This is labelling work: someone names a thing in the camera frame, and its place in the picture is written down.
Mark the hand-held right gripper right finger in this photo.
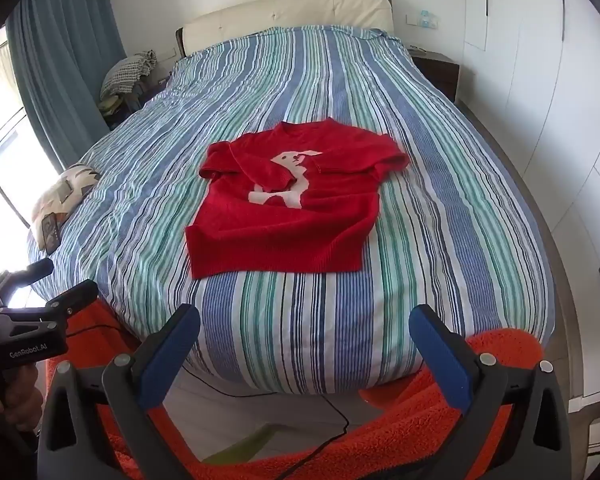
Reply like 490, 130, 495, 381
408, 304, 573, 480

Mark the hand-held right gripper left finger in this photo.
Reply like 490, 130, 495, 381
37, 304, 202, 480

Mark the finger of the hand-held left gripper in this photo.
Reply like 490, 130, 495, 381
44, 280, 99, 320
11, 258, 55, 291

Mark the red sweater with white figure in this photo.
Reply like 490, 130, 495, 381
185, 117, 411, 281

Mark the person's left hand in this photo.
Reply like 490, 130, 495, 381
2, 363, 44, 433

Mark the dark phone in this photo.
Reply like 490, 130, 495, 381
40, 212, 63, 255

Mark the patterned beige pillow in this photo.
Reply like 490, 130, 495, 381
30, 164, 102, 241

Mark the orange fleece garment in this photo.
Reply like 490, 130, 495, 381
45, 300, 548, 480

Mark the striped blue green bedspread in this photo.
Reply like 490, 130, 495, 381
27, 25, 556, 396

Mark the window with black railing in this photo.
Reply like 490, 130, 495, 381
0, 25, 63, 281

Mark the dark bedside furniture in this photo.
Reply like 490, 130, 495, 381
107, 82, 168, 128

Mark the blue curtain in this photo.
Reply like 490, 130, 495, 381
5, 0, 128, 171

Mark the checkered folded cloth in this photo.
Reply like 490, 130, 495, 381
100, 50, 158, 96

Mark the white wardrobe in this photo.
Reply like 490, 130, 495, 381
462, 0, 600, 451

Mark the dark wooden nightstand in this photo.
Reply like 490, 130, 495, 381
410, 50, 461, 103

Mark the cream padded headboard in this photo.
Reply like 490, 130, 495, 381
175, 0, 393, 61

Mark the black cable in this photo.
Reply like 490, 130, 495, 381
65, 327, 351, 480

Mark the wooden bed frame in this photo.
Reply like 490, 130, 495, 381
455, 100, 588, 411

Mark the white wall socket panel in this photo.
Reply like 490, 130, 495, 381
406, 10, 441, 28

